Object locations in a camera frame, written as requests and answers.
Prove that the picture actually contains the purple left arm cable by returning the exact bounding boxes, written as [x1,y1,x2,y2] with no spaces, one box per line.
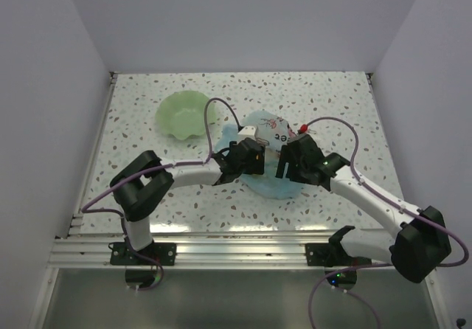
[80,97,246,219]

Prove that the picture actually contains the light blue plastic bag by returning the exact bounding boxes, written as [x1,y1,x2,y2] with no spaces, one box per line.
[215,109,304,200]

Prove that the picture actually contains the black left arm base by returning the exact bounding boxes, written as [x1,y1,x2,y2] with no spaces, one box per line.
[108,242,177,266]

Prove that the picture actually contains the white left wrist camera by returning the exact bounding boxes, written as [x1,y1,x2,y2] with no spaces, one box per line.
[237,125,257,140]

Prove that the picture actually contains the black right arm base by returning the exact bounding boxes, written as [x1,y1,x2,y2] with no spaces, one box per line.
[305,226,357,268]

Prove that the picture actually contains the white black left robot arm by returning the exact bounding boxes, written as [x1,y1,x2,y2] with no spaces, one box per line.
[110,138,265,265]

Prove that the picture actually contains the aluminium front mounting rail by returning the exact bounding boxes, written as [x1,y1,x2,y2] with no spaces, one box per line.
[47,231,392,271]

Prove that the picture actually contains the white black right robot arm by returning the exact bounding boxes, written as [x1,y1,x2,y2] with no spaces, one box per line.
[276,134,451,283]

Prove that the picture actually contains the green wavy glass bowl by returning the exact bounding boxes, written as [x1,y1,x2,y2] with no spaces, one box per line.
[155,91,209,140]

